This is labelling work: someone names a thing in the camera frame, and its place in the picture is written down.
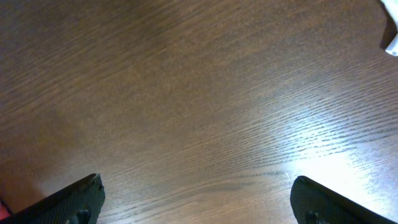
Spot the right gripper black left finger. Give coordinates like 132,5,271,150
1,174,106,224

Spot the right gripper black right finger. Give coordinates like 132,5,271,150
290,175,397,224

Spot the red soccer t-shirt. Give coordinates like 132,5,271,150
0,200,11,220

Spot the white crumpled garment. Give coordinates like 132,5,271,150
379,0,397,57

